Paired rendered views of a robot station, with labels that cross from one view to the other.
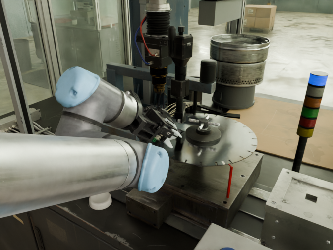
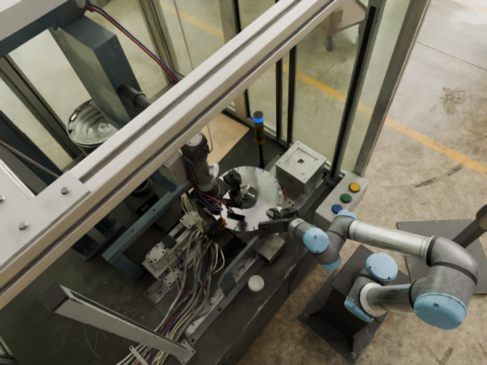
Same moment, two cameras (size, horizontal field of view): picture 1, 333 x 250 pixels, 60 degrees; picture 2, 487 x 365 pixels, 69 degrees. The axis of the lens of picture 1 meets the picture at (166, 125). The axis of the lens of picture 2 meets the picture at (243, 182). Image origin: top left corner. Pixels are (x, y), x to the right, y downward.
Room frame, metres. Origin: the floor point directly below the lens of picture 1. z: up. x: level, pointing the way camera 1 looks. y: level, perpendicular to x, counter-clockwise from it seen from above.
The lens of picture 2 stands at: (0.58, 0.62, 2.36)
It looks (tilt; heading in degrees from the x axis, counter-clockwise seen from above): 59 degrees down; 287
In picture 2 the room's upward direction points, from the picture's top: 10 degrees counter-clockwise
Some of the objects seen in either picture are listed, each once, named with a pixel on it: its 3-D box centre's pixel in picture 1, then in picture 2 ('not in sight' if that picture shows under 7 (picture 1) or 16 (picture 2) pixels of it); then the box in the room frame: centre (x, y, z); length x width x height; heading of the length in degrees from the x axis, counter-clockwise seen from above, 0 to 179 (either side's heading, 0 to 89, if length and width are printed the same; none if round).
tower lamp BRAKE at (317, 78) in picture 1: (317, 78); (258, 116); (0.77, -0.42, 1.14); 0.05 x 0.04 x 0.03; 147
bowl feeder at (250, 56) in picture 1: (236, 72); (112, 141); (1.55, -0.38, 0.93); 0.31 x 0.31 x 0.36
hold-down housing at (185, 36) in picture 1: (180, 63); (233, 186); (0.82, -0.04, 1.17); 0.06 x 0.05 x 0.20; 48
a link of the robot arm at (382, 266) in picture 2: not in sight; (378, 271); (0.23, 0.14, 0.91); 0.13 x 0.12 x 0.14; 64
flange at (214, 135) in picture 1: (203, 131); (245, 195); (0.80, -0.11, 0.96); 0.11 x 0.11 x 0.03
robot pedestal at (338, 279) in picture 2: not in sight; (354, 300); (0.22, 0.14, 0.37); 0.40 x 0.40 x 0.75; 57
